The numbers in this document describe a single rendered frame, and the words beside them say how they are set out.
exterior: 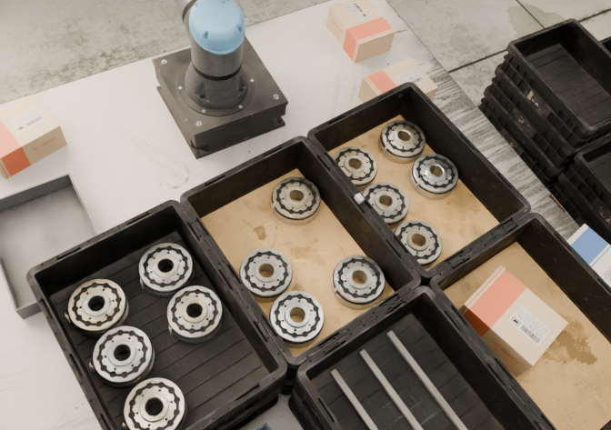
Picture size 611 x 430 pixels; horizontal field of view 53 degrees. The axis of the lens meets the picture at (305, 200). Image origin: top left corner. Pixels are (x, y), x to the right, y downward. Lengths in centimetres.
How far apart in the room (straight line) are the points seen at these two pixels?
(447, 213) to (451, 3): 192
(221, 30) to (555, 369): 95
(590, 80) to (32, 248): 180
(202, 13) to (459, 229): 72
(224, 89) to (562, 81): 124
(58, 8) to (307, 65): 152
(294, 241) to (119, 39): 173
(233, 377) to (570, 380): 64
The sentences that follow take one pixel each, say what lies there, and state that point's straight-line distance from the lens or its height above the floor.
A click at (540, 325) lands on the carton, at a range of 125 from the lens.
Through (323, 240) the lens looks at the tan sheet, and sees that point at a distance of 128.
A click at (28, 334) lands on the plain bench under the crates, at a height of 70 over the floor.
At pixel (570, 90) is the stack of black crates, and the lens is 226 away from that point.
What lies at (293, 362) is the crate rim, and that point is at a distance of 107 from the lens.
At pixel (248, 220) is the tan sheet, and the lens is 129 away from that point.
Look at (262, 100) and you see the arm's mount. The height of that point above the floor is 80.
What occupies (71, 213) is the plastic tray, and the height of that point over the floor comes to 70.
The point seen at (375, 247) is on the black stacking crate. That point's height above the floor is 89.
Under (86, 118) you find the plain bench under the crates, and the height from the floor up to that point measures 70.
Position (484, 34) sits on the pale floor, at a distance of 308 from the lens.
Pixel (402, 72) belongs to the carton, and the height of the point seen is 77.
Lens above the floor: 195
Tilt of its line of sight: 58 degrees down
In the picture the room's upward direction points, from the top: 11 degrees clockwise
